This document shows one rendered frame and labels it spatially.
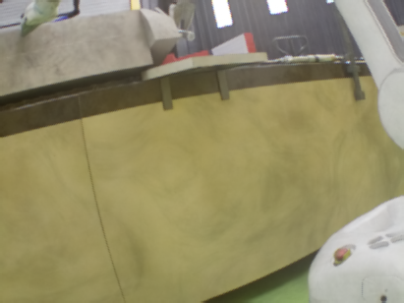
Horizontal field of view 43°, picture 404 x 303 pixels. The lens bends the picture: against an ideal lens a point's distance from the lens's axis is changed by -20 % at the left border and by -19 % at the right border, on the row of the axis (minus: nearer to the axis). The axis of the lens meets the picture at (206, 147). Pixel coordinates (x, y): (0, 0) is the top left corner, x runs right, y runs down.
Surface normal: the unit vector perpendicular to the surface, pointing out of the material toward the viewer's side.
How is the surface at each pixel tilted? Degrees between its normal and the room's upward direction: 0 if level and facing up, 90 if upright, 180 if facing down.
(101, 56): 80
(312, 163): 90
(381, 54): 89
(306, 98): 90
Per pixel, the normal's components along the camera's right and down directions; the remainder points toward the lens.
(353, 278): -0.73, 0.18
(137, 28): 0.59, -0.23
